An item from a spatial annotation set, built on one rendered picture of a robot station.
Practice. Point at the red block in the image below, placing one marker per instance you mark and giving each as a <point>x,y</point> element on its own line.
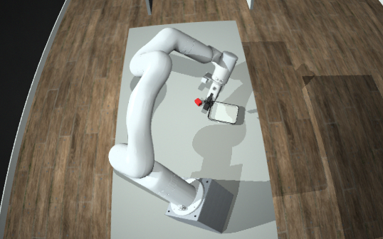
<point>198,101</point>

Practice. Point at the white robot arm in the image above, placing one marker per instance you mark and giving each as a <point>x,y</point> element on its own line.
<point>136,159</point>

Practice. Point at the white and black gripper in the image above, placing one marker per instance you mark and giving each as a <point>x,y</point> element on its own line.
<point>211,97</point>

